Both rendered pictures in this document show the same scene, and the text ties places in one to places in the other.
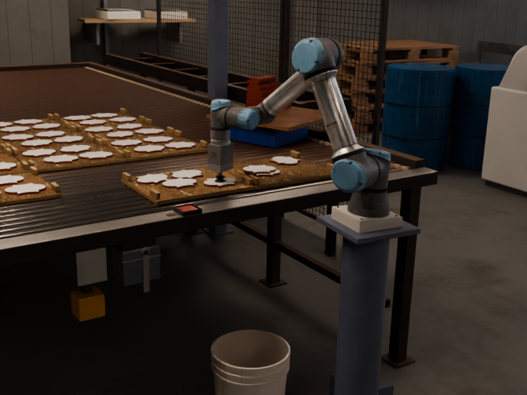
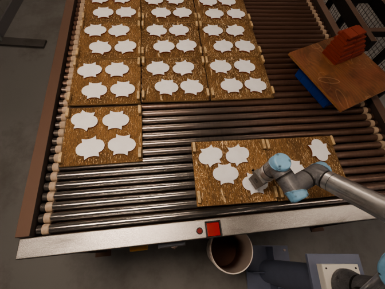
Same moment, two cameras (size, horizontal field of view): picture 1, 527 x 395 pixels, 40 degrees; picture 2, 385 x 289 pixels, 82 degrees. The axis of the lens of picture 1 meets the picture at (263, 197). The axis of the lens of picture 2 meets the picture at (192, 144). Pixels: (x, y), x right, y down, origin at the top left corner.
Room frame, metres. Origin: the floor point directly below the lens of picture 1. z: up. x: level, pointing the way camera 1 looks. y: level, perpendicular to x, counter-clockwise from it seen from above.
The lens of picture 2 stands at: (2.22, 0.39, 2.03)
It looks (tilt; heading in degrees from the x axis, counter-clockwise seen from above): 64 degrees down; 18
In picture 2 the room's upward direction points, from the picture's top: 10 degrees clockwise
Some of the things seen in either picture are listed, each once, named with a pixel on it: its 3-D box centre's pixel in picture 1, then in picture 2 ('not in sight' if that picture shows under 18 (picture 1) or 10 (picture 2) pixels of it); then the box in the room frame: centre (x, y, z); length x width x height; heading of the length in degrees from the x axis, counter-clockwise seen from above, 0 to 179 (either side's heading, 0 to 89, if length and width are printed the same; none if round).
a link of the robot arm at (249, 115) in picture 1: (245, 117); (295, 185); (2.65, 0.08, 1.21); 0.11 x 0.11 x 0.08; 55
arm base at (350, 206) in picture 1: (369, 198); (355, 288); (2.46, -0.38, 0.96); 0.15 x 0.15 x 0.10
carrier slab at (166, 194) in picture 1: (187, 183); (232, 170); (2.71, 0.30, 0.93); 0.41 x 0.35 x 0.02; 123
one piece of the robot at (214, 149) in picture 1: (218, 154); (261, 174); (2.70, 0.18, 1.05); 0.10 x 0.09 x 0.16; 57
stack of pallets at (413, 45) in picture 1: (385, 85); not in sight; (8.73, -1.45, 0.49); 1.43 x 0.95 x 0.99; 117
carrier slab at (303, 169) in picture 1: (275, 171); (305, 166); (2.93, -0.05, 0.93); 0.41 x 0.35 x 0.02; 123
